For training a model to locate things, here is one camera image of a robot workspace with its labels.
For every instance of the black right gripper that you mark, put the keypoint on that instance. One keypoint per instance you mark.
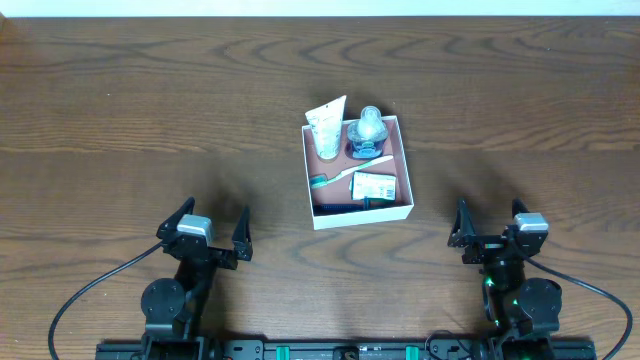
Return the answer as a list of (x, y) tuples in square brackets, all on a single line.
[(491, 241)]

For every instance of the white green labelled packet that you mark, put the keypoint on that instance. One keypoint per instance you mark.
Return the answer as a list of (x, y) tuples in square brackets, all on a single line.
[(373, 186)]

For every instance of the red green toothpaste tube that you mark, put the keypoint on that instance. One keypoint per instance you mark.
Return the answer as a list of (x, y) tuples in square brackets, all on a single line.
[(380, 201)]

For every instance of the green white toothbrush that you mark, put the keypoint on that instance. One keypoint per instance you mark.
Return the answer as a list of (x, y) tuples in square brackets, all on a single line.
[(320, 181)]

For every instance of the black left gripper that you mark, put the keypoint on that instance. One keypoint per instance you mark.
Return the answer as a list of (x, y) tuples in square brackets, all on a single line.
[(209, 251)]

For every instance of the blue disposable razor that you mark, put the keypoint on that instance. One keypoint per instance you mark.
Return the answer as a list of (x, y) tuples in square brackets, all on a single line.
[(337, 209)]

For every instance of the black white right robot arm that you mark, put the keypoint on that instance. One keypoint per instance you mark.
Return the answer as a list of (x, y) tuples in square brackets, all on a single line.
[(524, 310)]

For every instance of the white lotion tube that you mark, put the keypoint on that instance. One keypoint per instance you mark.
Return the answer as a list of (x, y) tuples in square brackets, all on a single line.
[(326, 126)]

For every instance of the white box with pink interior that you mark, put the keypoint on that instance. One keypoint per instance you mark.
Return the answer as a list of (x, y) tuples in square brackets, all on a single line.
[(338, 193)]

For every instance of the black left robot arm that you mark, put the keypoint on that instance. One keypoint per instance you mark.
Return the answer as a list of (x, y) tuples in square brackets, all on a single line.
[(173, 306)]

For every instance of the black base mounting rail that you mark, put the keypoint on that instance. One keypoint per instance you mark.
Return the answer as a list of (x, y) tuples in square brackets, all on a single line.
[(445, 348)]

